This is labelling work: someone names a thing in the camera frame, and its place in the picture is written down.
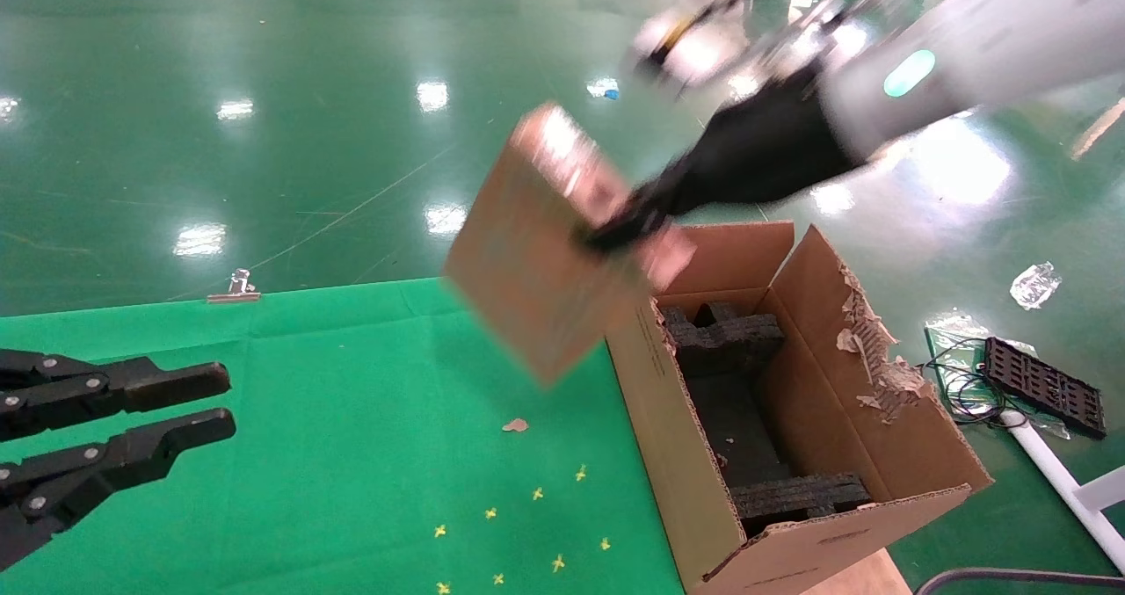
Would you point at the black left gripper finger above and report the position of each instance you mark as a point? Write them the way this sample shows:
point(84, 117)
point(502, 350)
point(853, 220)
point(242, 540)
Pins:
point(132, 459)
point(132, 388)

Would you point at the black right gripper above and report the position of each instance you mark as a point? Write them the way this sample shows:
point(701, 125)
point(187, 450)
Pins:
point(756, 151)

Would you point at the small taped cardboard box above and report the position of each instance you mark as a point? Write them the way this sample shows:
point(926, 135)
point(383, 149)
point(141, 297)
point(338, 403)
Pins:
point(527, 279)

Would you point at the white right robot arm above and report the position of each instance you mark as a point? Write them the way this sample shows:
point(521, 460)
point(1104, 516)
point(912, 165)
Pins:
point(984, 41)

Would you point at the large open cardboard carton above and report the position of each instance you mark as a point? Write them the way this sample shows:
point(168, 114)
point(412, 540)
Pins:
point(668, 454)

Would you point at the brown printed cardboard sheet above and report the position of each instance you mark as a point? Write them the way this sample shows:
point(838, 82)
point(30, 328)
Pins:
point(857, 577)

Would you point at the silver binder clip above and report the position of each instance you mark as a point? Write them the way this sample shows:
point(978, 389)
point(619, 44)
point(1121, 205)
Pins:
point(235, 289)

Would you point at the green table cloth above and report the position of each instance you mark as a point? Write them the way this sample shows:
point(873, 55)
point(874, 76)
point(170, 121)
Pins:
point(352, 419)

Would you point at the clear plastic bag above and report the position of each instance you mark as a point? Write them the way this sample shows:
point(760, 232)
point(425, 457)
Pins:
point(954, 327)

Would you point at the crumpled clear plastic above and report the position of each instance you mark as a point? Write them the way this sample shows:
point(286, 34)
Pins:
point(1035, 285)

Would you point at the black perforated tray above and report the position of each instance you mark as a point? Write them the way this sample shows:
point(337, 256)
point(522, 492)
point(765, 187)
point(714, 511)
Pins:
point(1046, 388)

